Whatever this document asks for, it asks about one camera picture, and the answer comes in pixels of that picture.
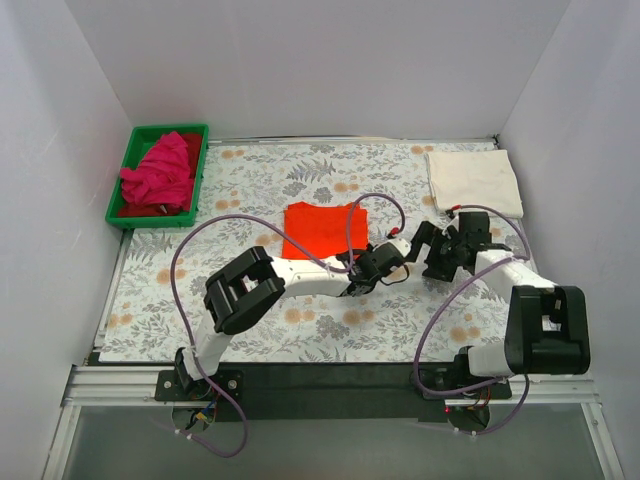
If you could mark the floral patterned table mat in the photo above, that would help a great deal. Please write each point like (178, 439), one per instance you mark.
(244, 192)

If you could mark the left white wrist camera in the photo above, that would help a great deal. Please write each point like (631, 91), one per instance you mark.
(402, 245)

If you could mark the aluminium frame rail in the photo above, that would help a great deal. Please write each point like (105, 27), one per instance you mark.
(276, 391)

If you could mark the green plastic bin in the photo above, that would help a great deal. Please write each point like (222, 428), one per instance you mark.
(141, 140)

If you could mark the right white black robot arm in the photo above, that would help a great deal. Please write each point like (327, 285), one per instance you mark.
(547, 327)

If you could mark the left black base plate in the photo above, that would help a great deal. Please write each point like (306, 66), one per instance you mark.
(171, 387)

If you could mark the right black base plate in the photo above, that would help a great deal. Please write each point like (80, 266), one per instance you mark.
(440, 378)

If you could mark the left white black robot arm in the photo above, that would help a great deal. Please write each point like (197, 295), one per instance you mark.
(240, 294)

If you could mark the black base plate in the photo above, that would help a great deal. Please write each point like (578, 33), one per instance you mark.
(171, 387)
(440, 378)

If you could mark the orange t shirt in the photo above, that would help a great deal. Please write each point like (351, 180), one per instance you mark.
(322, 230)

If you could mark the magenta t shirt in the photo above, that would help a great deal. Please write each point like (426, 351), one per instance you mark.
(164, 176)

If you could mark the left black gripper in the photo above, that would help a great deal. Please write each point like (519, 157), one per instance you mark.
(360, 284)

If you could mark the folded cream t shirt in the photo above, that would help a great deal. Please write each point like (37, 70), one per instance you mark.
(474, 178)

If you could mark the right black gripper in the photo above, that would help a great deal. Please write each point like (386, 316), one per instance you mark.
(439, 255)

